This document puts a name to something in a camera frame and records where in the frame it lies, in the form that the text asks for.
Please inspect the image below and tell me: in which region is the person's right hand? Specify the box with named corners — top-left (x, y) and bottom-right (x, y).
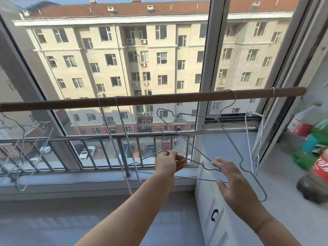
top-left (212, 157), bottom-right (273, 230)

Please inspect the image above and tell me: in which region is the person's left hand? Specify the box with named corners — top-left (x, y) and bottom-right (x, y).
top-left (155, 150), bottom-right (188, 181)

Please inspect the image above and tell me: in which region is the large grey wire hanger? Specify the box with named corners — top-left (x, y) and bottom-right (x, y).
top-left (156, 89), bottom-right (268, 202)

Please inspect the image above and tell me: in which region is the small grey wire hanger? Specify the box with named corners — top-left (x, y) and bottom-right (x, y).
top-left (127, 127), bottom-right (229, 183)

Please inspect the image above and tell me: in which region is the person's right forearm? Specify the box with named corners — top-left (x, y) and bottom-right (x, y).
top-left (254, 215), bottom-right (328, 246)

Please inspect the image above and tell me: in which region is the person's left forearm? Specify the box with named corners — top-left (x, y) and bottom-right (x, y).
top-left (74, 175), bottom-right (176, 246)

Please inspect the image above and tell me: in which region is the white cabinet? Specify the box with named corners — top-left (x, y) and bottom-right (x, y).
top-left (194, 130), bottom-right (328, 246)

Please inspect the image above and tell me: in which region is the brown wooden clothes rod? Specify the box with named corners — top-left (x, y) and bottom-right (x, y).
top-left (0, 87), bottom-right (306, 113)

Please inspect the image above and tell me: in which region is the metal balcony railing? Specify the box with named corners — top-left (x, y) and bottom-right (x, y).
top-left (0, 127), bottom-right (258, 174)

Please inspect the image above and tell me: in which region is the dark cola bottle red label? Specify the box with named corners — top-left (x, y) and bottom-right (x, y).
top-left (296, 148), bottom-right (328, 204)

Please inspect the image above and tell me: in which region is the clear bottle with red label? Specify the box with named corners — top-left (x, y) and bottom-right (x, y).
top-left (286, 104), bottom-right (321, 138)

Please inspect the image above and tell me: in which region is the green plastic bottle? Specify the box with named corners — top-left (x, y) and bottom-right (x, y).
top-left (293, 119), bottom-right (328, 167)

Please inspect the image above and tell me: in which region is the grey window sill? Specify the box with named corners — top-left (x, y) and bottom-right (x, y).
top-left (0, 165), bottom-right (199, 195)

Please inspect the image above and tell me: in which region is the beige apartment building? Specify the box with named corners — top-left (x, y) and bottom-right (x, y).
top-left (11, 0), bottom-right (300, 141)

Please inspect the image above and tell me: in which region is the open white window sash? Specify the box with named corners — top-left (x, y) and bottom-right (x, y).
top-left (252, 0), bottom-right (328, 165)

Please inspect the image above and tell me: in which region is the white wire hanger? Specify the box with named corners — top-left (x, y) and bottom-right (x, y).
top-left (244, 112), bottom-right (264, 177)

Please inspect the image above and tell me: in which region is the thin wrist bracelet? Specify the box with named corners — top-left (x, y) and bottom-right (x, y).
top-left (254, 216), bottom-right (274, 233)

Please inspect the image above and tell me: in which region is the pink cord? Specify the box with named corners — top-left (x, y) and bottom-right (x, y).
top-left (97, 97), bottom-right (133, 196)

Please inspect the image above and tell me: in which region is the white window frame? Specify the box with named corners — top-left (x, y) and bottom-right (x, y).
top-left (0, 0), bottom-right (328, 177)

